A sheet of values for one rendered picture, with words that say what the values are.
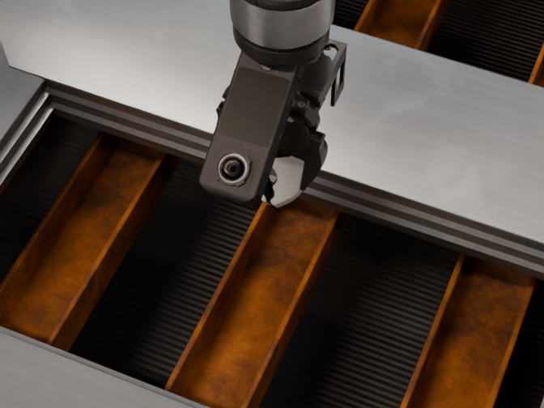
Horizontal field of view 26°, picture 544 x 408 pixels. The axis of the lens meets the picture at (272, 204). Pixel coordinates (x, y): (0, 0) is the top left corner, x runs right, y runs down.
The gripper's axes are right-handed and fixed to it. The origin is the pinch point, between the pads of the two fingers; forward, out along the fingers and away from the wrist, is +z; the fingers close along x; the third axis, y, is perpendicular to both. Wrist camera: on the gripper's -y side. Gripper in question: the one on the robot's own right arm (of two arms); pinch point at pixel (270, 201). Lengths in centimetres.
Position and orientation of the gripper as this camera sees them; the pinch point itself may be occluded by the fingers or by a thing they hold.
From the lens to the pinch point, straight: 100.3
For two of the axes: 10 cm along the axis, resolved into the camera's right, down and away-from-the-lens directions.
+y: 3.9, -7.5, 5.4
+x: -9.2, -3.1, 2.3
